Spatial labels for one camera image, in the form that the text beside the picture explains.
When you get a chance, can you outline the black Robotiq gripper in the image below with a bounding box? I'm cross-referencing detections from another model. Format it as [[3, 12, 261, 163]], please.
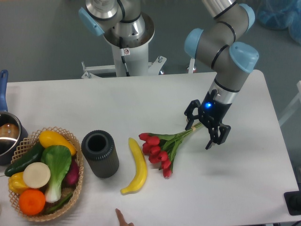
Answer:
[[184, 89, 231, 150]]

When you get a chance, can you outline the red tulip bouquet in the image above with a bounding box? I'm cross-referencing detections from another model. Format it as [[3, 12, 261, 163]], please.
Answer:
[[139, 122, 203, 178]]

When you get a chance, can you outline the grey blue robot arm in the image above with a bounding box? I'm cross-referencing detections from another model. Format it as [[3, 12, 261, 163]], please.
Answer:
[[79, 0, 259, 148]]

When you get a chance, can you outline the human fingertip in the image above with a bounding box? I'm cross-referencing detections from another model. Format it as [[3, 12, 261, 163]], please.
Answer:
[[115, 208, 134, 226]]

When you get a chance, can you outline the yellow toy banana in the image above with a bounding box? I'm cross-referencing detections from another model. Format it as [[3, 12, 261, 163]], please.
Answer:
[[120, 137, 148, 195]]

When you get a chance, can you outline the dark grey ribbed vase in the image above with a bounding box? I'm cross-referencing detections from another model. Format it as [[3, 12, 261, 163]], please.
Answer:
[[81, 130, 119, 178]]

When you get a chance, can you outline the black device at edge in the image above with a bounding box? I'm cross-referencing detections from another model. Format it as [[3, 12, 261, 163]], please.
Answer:
[[284, 191, 301, 216]]

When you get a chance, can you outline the blue plastic bag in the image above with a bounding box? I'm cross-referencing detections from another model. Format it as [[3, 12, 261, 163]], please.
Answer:
[[256, 0, 301, 44]]

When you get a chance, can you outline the purple toy sweet potato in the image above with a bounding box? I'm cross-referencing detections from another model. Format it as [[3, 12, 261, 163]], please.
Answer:
[[64, 159, 79, 186]]

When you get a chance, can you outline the green toy bok choy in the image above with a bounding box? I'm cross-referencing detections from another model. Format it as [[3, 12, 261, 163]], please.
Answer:
[[41, 145, 71, 203]]

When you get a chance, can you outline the yellow toy squash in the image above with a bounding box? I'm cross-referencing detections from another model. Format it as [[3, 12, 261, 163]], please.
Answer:
[[39, 130, 76, 156]]

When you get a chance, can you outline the dark green toy cucumber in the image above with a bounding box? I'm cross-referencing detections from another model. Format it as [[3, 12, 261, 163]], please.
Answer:
[[4, 141, 45, 177]]

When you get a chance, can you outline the white round toy slice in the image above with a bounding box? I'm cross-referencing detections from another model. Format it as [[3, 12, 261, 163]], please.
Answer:
[[23, 162, 51, 189]]

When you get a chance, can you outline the green toy chili pepper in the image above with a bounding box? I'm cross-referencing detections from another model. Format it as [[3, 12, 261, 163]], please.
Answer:
[[44, 193, 73, 215]]

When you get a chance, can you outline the orange toy orange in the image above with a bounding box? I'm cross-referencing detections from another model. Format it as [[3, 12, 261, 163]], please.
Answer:
[[18, 189, 46, 216]]

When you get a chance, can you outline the yellow toy bell pepper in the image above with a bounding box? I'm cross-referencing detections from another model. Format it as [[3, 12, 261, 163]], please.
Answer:
[[8, 172, 30, 194]]

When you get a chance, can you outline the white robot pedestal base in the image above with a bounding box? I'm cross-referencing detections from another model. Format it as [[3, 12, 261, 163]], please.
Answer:
[[81, 13, 197, 80]]

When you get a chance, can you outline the white frame right edge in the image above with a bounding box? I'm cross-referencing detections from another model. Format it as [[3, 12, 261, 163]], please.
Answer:
[[278, 81, 301, 127]]

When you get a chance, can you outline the black base cable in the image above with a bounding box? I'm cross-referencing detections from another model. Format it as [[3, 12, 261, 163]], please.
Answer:
[[119, 36, 130, 77]]

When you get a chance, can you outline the blue saucepan with handle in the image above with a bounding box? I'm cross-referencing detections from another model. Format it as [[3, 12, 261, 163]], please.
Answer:
[[0, 70, 28, 166]]

